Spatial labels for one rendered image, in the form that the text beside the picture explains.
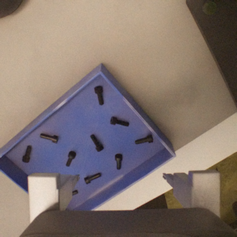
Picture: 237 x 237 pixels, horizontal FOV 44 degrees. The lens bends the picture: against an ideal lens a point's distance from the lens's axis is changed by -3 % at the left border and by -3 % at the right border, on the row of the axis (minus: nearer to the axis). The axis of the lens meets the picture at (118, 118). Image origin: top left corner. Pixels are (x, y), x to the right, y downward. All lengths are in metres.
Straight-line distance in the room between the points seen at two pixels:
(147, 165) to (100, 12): 0.14
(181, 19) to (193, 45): 0.02
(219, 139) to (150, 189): 0.08
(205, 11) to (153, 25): 0.04
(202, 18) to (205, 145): 0.12
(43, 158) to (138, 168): 0.09
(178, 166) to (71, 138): 0.11
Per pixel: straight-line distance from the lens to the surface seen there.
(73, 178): 0.16
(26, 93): 0.26
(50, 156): 0.29
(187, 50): 0.25
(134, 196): 0.31
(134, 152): 0.28
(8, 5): 0.23
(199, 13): 0.24
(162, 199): 0.84
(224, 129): 0.29
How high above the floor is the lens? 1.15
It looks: 64 degrees down
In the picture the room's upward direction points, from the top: 177 degrees clockwise
